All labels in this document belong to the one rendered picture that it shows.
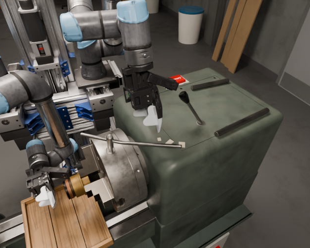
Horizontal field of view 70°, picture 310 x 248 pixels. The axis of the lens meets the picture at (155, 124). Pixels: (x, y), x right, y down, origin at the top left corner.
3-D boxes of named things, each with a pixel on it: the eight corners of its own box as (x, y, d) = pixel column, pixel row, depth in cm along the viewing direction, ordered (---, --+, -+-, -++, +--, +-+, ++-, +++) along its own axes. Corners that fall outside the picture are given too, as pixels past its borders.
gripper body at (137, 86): (125, 104, 68) (118, 65, 63) (150, 96, 72) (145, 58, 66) (136, 112, 62) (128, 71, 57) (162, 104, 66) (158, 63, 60)
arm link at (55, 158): (65, 167, 113) (58, 152, 106) (45, 182, 106) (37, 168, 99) (55, 160, 116) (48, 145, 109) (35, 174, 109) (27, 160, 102)
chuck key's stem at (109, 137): (107, 156, 81) (105, 138, 72) (108, 151, 82) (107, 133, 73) (112, 157, 81) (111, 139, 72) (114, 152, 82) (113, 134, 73)
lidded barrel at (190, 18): (204, 43, 474) (209, 11, 432) (182, 46, 459) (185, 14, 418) (193, 35, 510) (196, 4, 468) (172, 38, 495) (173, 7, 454)
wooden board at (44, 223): (87, 178, 114) (86, 173, 112) (113, 243, 91) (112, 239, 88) (23, 205, 103) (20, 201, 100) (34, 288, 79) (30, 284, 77)
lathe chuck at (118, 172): (110, 155, 114) (106, 115, 89) (138, 212, 98) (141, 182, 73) (93, 162, 110) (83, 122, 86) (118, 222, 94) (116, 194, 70)
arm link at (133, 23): (142, -2, 58) (150, -3, 51) (147, 42, 64) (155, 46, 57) (112, 2, 57) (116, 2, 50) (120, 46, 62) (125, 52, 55)
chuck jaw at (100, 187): (110, 172, 87) (123, 196, 79) (112, 181, 91) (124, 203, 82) (83, 185, 83) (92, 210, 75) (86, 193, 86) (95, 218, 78)
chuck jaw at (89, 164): (105, 163, 93) (96, 137, 91) (108, 166, 88) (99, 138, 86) (79, 174, 89) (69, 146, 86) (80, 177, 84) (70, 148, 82)
